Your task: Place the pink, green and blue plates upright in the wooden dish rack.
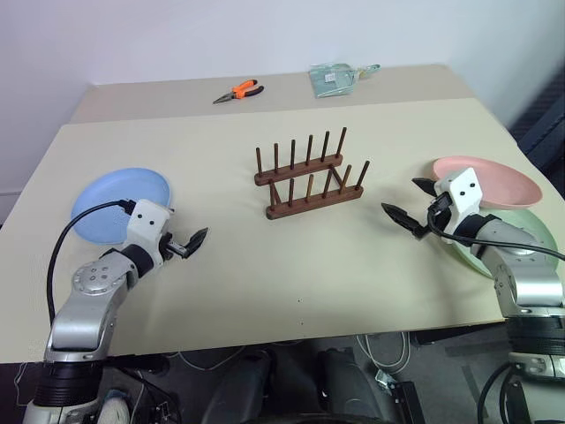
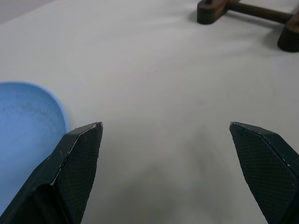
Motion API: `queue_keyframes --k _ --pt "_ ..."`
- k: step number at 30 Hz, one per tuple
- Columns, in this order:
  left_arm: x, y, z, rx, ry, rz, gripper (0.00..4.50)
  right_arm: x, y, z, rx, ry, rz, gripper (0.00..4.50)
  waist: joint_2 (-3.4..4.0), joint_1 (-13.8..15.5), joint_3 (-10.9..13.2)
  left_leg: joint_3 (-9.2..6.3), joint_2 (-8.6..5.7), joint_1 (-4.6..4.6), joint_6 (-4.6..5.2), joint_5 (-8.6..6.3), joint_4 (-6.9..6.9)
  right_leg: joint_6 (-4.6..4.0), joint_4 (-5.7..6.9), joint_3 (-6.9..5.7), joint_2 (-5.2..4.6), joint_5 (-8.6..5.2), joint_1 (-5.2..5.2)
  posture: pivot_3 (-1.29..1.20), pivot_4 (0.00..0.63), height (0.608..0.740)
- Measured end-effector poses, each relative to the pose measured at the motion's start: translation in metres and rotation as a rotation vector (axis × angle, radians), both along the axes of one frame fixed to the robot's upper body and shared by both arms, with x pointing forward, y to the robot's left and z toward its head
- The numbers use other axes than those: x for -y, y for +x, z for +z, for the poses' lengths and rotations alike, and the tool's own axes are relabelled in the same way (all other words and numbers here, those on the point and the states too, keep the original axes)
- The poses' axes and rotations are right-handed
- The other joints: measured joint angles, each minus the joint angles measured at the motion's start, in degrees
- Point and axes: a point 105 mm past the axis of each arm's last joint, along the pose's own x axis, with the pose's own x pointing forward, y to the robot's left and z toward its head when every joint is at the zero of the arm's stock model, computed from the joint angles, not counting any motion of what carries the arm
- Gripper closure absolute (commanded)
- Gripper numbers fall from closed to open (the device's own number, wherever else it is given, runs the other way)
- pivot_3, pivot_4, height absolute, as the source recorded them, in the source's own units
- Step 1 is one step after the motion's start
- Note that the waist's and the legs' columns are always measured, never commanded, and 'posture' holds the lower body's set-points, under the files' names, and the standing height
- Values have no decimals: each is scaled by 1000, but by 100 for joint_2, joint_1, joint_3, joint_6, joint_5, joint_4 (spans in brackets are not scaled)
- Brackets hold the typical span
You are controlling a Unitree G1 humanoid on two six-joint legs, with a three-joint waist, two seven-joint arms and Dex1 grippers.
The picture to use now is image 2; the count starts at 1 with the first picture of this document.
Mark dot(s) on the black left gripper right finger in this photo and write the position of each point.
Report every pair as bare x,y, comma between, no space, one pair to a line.
268,168

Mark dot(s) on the dark wooden stand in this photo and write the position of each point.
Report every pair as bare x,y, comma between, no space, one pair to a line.
245,11

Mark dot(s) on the light blue bowl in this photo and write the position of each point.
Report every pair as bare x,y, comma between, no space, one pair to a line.
28,130

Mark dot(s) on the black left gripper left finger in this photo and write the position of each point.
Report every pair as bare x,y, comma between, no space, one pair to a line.
70,168

